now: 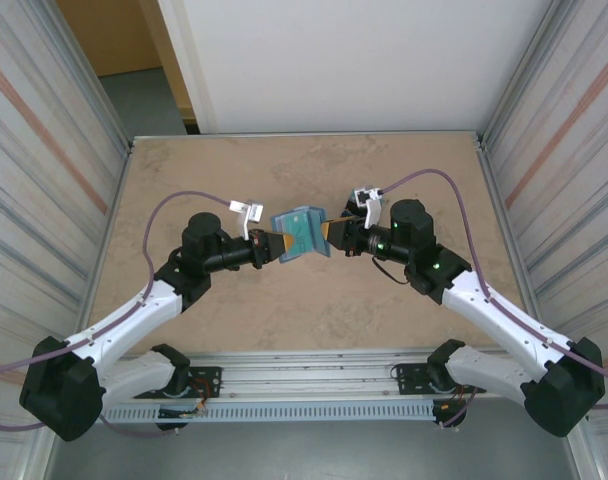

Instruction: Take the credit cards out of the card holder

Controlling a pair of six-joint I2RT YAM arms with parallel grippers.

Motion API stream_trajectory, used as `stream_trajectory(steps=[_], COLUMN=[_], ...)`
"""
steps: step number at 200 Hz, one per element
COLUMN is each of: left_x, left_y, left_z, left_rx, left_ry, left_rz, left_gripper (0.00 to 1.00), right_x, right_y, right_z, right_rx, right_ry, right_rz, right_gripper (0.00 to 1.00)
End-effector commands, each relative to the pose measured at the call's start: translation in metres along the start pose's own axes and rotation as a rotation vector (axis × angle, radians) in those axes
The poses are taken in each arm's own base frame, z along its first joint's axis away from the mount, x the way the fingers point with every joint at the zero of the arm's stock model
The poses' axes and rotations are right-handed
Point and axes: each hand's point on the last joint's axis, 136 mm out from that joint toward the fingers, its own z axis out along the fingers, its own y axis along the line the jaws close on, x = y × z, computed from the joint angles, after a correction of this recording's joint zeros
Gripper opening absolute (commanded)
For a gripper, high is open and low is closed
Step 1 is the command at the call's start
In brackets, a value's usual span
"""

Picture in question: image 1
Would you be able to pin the aluminium side rail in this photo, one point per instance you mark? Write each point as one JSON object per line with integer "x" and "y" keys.
{"x": 499, "y": 200}
{"x": 116, "y": 200}

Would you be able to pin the small black connector board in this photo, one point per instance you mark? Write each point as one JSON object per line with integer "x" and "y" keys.
{"x": 184, "y": 413}
{"x": 446, "y": 407}

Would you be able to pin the white door frame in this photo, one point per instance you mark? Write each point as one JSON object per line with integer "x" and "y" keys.
{"x": 184, "y": 50}

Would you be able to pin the aluminium frame post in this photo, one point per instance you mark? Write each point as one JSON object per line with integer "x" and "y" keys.
{"x": 521, "y": 75}
{"x": 96, "y": 75}

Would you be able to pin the translucent corrugated side panel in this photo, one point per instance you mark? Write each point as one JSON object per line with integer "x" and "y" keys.
{"x": 24, "y": 150}
{"x": 584, "y": 150}

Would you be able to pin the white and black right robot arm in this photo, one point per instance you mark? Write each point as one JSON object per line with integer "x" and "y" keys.
{"x": 509, "y": 320}

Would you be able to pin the green credit card with chip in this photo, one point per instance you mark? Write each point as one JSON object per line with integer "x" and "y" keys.
{"x": 301, "y": 230}

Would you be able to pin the teal card holder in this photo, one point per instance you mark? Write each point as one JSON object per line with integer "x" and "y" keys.
{"x": 318, "y": 250}

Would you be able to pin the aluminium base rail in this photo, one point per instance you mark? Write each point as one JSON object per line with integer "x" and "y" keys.
{"x": 309, "y": 372}

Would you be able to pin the aluminium table edge rail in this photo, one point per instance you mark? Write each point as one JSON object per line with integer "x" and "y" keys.
{"x": 309, "y": 134}

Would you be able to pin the brown wooden door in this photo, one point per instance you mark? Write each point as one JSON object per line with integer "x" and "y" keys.
{"x": 114, "y": 30}

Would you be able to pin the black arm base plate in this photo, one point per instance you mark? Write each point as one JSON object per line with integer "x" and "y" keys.
{"x": 411, "y": 382}
{"x": 206, "y": 382}

